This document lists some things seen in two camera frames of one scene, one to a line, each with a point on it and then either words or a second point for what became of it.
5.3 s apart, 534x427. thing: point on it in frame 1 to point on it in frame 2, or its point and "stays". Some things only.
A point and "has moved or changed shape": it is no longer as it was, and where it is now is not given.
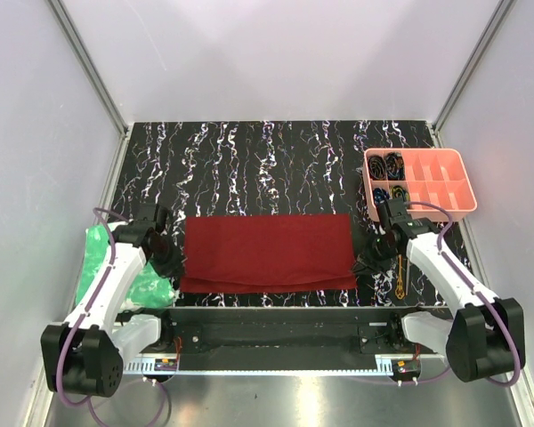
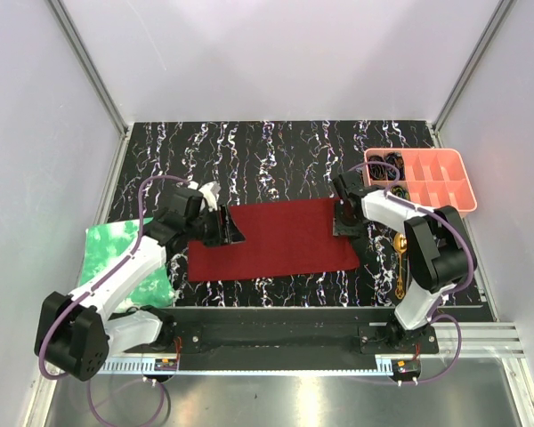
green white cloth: [149, 290] stays
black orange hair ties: [376, 167] stays
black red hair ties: [394, 166] stays
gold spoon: [400, 288] stays
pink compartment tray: [432, 175] stays
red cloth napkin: [267, 253] has moved or changed shape
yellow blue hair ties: [398, 192] stays
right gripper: [362, 266] to [338, 228]
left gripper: [173, 267] to [225, 234]
